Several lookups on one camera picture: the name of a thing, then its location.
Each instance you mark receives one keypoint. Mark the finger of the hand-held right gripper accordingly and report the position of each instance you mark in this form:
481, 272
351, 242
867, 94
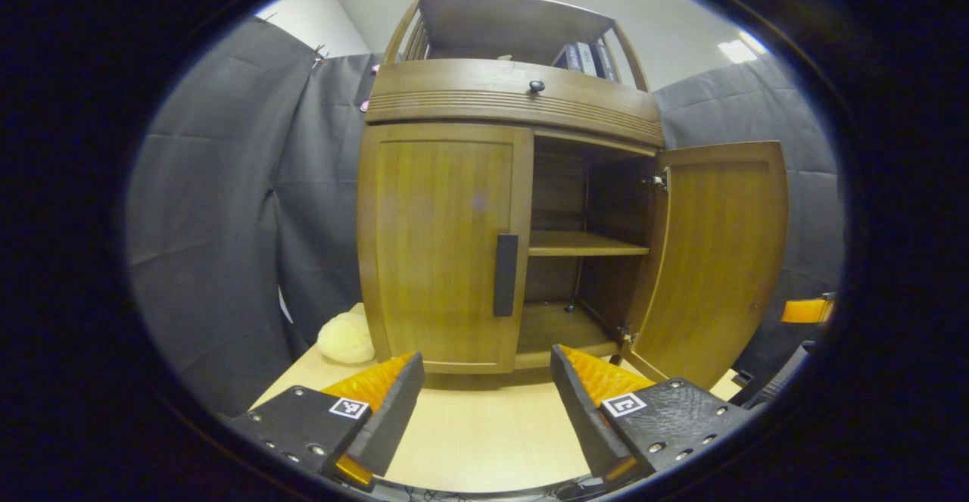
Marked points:
806, 310

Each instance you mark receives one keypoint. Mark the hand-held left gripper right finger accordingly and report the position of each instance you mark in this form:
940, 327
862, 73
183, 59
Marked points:
579, 411

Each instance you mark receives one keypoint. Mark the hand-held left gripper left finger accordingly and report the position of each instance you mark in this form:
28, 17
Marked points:
394, 411

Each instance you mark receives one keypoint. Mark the wooden cabinet door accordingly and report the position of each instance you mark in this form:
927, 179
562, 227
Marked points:
719, 260
439, 244

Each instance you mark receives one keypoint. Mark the wooden double-door shoe cabinet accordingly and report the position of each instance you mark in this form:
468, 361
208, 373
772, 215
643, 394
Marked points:
454, 101

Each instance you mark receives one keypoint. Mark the metal door hinge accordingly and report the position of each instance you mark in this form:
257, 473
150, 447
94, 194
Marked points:
627, 335
657, 180

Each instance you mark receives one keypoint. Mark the wooden inner cabinet shelf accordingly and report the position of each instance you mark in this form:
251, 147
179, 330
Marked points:
583, 243

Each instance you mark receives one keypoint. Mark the wooden cabinet drawer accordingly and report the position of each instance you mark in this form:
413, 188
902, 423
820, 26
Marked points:
469, 93

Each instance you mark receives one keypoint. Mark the pale yellow fluffy ball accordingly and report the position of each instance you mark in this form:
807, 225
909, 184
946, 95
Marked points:
346, 338

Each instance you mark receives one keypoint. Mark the black backdrop cloth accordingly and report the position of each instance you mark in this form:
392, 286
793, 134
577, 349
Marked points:
219, 222

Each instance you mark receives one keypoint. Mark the small ceiling light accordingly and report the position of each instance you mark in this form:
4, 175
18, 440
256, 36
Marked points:
742, 48

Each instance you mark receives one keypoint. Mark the dark tall book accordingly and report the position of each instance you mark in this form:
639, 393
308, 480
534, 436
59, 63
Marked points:
606, 61

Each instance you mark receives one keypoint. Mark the black round drawer knob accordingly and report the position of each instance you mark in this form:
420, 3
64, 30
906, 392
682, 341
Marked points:
536, 86

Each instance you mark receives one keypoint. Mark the light grey book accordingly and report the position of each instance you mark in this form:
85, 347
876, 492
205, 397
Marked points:
587, 59

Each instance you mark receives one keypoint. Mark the dark grey book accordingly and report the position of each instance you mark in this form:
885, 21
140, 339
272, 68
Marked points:
569, 57

